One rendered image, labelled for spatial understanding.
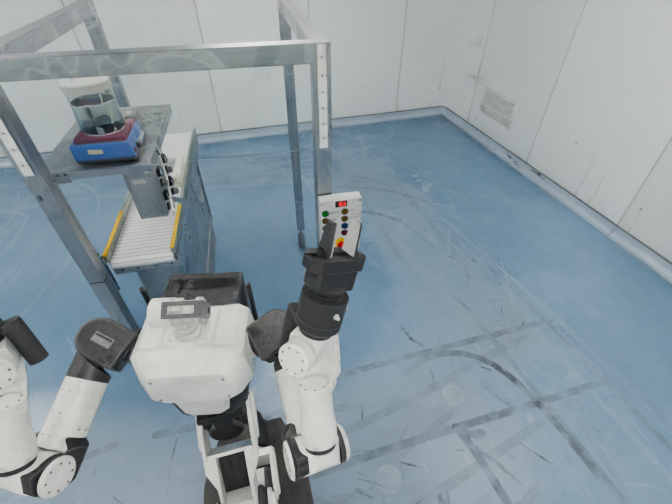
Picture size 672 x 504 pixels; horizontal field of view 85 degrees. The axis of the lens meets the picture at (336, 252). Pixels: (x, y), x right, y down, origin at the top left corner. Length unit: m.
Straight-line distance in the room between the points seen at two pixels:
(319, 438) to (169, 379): 0.37
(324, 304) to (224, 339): 0.35
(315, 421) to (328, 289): 0.28
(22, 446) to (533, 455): 2.09
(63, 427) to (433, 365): 1.91
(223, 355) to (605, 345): 2.53
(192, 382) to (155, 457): 1.38
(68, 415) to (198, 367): 0.29
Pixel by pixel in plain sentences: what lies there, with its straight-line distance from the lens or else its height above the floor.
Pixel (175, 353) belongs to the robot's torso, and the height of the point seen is 1.29.
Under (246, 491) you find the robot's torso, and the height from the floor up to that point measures 0.69.
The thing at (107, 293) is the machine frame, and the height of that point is 0.84.
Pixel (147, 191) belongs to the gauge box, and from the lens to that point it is 1.58.
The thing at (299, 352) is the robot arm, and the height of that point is 1.45.
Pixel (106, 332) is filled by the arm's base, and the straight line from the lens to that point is 1.03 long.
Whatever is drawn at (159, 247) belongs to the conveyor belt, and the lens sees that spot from 1.83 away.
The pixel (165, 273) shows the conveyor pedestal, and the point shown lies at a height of 0.73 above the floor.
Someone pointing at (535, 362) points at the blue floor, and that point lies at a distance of 2.68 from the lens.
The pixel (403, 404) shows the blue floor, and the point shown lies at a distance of 2.28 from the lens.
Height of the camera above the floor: 2.01
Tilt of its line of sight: 41 degrees down
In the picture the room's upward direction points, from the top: straight up
